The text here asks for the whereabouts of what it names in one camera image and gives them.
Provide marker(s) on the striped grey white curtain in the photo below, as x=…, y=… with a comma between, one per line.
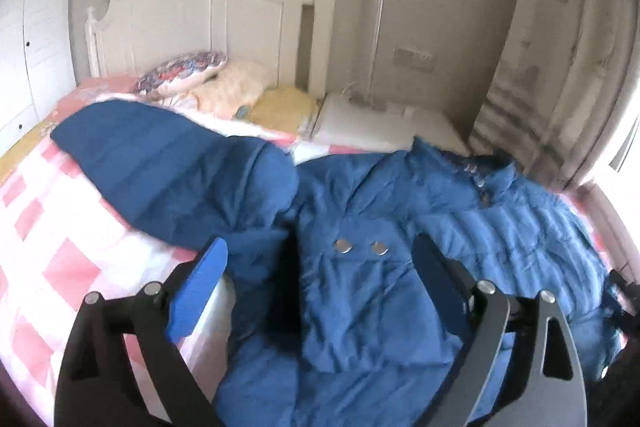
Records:
x=561, y=87

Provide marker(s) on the yellow blanket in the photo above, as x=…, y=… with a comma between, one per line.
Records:
x=22, y=148

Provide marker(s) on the white bedside table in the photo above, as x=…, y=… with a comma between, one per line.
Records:
x=348, y=121

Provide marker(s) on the blue puffer jacket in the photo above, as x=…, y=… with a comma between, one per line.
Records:
x=332, y=325

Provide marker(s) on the white floor lamp pole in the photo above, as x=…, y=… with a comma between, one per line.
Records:
x=364, y=98

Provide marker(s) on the white wardrobe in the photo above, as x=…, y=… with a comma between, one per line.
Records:
x=36, y=64

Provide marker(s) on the yellow pillow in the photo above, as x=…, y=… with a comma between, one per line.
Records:
x=285, y=109

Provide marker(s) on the colourful patterned pillow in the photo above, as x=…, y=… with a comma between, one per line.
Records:
x=181, y=74

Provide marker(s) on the wall socket panel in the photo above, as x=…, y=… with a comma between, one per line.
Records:
x=414, y=59

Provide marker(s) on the white wooden headboard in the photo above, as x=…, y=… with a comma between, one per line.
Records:
x=136, y=35

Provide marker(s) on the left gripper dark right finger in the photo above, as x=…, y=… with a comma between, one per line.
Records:
x=448, y=284

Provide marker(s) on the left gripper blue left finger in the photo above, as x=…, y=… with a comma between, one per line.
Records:
x=190, y=286

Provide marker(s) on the pink white checkered bedsheet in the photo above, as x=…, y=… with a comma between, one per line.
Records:
x=60, y=240

